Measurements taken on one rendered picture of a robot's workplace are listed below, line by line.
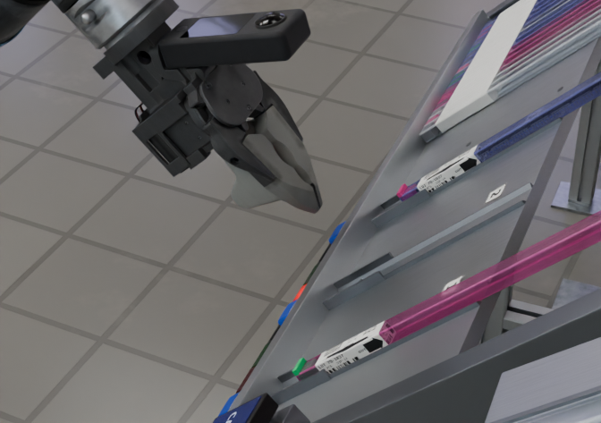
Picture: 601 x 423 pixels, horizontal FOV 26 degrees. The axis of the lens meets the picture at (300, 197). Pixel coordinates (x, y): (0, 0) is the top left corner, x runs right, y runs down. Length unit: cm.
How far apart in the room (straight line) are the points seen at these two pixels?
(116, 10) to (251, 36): 11
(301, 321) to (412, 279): 10
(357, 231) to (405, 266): 12
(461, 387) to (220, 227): 158
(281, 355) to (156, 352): 110
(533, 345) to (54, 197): 176
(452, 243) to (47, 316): 128
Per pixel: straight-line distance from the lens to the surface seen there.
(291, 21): 100
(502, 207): 89
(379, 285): 94
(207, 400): 194
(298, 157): 107
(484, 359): 69
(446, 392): 71
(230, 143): 103
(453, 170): 101
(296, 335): 94
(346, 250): 102
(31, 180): 242
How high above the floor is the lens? 135
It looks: 36 degrees down
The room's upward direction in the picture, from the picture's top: straight up
